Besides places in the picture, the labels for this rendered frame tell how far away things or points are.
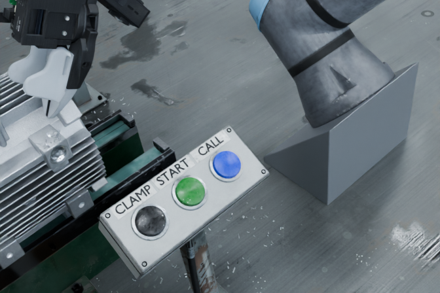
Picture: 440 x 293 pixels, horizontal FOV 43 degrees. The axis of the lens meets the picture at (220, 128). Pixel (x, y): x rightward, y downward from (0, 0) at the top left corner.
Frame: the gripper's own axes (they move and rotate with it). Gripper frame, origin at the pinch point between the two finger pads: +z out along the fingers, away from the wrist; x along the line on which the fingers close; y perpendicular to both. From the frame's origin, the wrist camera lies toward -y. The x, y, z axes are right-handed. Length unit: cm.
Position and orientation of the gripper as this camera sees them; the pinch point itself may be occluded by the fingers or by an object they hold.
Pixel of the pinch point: (56, 106)
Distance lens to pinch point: 67.1
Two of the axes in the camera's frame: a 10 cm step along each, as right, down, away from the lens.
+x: 6.6, 4.5, -6.0
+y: -7.0, 0.8, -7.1
